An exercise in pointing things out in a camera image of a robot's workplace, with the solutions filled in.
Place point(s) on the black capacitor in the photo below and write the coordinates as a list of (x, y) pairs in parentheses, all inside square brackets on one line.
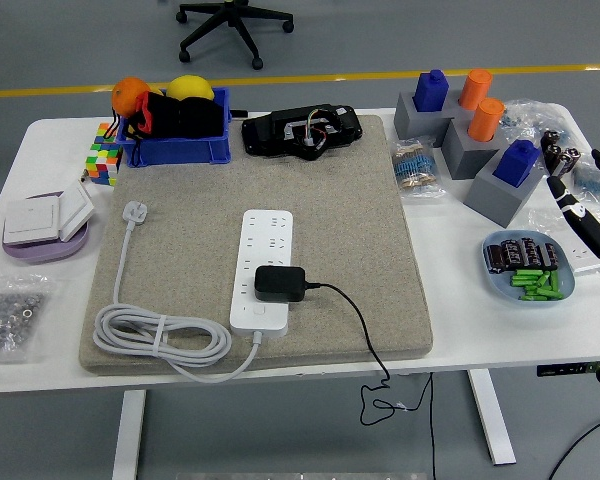
[(512, 252), (551, 256), (531, 250), (494, 257)]

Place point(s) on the colourful puzzle cube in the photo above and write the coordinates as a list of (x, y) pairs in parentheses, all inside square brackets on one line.
[(102, 162)]

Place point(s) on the flat white switch panel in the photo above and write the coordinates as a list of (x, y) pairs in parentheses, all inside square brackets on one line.
[(30, 220)]

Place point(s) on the orange fruit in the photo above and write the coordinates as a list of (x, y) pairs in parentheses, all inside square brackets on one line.
[(127, 95)]

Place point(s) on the small yellow fruit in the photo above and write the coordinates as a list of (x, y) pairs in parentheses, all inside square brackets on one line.
[(156, 91)]

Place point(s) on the bag of metal nuts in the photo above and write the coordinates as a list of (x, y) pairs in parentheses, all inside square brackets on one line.
[(10, 315)]

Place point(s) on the blue plastic bin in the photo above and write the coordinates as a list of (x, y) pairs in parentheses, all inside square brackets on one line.
[(180, 150)]

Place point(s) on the tilted white switch panel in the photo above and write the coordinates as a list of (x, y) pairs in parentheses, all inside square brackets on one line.
[(75, 210)]

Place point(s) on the blue square peg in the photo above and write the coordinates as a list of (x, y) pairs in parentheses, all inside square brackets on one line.
[(430, 92), (515, 162)]

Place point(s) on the black office chair base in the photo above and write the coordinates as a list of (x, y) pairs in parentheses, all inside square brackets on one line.
[(230, 20)]

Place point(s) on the black table control panel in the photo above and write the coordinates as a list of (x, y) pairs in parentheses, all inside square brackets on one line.
[(565, 370)]

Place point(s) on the green cylinder piece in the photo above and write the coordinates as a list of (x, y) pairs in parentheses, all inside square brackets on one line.
[(550, 293), (525, 273), (522, 281), (554, 280), (532, 298), (542, 279)]

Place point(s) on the large yellow lemon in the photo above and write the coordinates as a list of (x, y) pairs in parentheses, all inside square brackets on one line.
[(190, 87)]

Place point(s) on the bag of taped resistors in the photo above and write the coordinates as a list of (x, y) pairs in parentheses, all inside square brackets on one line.
[(414, 167)]

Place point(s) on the bag of blue resistors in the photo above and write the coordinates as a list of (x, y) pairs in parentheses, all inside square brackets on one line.
[(590, 185), (530, 117)]

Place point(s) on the orange cylinder peg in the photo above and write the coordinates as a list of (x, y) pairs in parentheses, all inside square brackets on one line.
[(474, 90), (485, 120)]

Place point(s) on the light blue plate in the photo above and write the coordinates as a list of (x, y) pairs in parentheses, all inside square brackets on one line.
[(500, 290)]

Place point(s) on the bag of black capacitors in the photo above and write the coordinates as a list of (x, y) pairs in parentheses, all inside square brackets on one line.
[(555, 150)]

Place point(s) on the grey-brown mat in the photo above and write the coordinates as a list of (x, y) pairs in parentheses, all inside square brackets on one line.
[(195, 200)]

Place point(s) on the black pouch with red trim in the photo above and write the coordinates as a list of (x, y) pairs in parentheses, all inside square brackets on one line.
[(190, 120)]

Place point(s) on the purple tray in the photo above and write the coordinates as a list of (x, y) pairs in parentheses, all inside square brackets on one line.
[(45, 252)]

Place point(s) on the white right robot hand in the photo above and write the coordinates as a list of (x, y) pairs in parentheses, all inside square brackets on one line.
[(577, 212)]

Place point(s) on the black open electronic housing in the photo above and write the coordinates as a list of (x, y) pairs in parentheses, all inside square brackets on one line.
[(270, 135)]

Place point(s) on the grey socket block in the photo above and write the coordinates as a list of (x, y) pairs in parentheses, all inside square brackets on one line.
[(462, 155), (405, 120), (485, 195)]

